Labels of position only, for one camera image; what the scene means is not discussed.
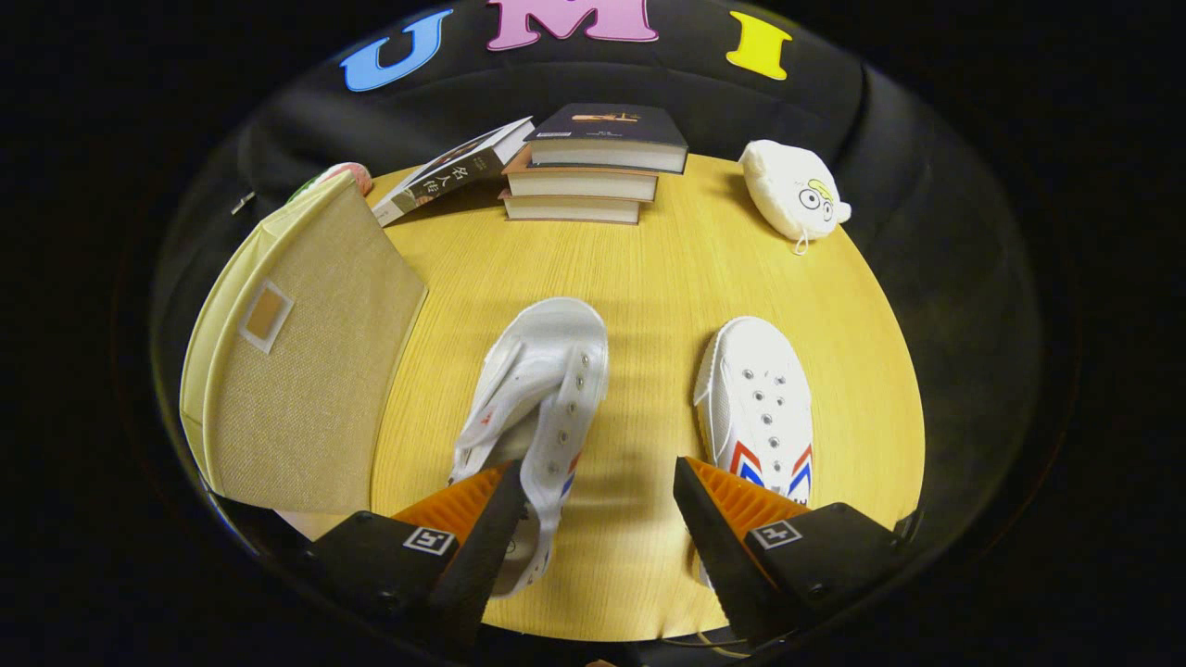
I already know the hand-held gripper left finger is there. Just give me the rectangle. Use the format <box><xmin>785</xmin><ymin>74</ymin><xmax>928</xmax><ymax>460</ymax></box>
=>
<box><xmin>306</xmin><ymin>460</ymin><xmax>529</xmax><ymax>649</ymax></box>

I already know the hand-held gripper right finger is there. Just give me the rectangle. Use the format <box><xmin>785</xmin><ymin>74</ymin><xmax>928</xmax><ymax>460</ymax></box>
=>
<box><xmin>673</xmin><ymin>456</ymin><xmax>914</xmax><ymax>649</ymax></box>

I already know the white canvas shoe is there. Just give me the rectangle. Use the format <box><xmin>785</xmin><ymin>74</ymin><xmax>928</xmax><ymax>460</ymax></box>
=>
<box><xmin>693</xmin><ymin>316</ymin><xmax>814</xmax><ymax>506</ymax></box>
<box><xmin>448</xmin><ymin>296</ymin><xmax>611</xmax><ymax>598</ymax></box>

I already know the beige fabric storage box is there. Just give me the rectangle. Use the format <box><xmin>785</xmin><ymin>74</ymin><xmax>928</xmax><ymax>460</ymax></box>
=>
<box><xmin>179</xmin><ymin>170</ymin><xmax>429</xmax><ymax>516</ymax></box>

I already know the white plush face toy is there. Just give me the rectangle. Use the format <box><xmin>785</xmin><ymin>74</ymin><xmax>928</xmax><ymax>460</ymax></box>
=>
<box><xmin>738</xmin><ymin>139</ymin><xmax>852</xmax><ymax>256</ymax></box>

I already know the portrait cover book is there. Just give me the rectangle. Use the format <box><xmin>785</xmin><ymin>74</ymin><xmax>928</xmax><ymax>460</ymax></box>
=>
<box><xmin>371</xmin><ymin>116</ymin><xmax>536</xmax><ymax>228</ymax></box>

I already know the watermelon slice toy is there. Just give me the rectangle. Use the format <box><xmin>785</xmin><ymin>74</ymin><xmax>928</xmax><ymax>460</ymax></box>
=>
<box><xmin>287</xmin><ymin>162</ymin><xmax>373</xmax><ymax>205</ymax></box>

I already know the black cover book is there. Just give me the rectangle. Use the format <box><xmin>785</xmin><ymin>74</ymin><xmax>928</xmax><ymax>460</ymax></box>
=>
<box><xmin>524</xmin><ymin>102</ymin><xmax>690</xmax><ymax>175</ymax></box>

